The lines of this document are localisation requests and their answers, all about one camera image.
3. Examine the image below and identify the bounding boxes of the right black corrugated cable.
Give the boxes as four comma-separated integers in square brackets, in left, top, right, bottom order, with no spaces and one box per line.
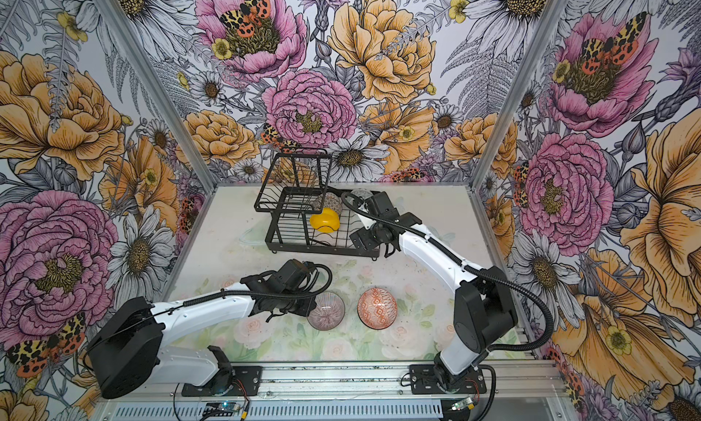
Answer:
[340,189,555,353]

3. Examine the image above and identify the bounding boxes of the left green circuit board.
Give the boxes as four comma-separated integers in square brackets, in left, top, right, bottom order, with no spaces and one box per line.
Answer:
[203,401,248,418]

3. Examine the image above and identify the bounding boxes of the red orange patterned bowl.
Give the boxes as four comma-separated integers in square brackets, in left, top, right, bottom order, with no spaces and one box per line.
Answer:
[357,287,398,331]

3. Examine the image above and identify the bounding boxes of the yellow bowl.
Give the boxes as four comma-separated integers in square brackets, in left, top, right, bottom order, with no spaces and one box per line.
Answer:
[310,207,341,234]

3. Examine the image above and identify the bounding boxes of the brown dotted patterned bowl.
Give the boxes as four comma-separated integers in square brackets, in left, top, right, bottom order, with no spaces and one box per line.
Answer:
[322,193,343,215]

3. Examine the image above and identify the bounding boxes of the pink striped bowl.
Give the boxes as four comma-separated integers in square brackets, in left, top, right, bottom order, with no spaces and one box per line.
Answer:
[308,291,345,332]

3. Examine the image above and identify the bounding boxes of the green patterned bowl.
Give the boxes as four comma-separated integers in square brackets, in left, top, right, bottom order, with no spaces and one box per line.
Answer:
[352,188,374,200]

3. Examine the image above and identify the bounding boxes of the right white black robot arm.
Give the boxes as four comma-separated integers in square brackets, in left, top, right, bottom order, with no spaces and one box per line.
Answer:
[341,192,518,391]

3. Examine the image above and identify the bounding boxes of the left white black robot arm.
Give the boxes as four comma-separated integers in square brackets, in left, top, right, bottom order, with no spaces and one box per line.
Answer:
[86,260,333,400]

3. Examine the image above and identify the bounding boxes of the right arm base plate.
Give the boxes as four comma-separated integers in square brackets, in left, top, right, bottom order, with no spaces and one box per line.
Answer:
[408,364,487,395]

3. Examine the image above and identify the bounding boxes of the green circuit board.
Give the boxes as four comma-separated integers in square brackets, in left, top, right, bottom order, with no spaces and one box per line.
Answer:
[451,397,476,411]
[203,401,248,418]

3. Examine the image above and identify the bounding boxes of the right green circuit board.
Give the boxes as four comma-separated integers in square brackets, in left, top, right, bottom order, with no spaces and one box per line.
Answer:
[451,397,476,411]

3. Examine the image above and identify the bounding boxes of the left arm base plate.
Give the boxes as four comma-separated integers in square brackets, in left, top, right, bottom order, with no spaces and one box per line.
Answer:
[181,366,263,397]

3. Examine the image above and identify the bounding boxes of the aluminium front rail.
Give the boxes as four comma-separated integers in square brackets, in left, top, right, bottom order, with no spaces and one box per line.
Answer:
[96,359,566,411]

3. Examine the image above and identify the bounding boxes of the black wire dish rack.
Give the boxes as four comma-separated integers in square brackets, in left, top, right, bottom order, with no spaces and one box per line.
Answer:
[254,147,380,260]

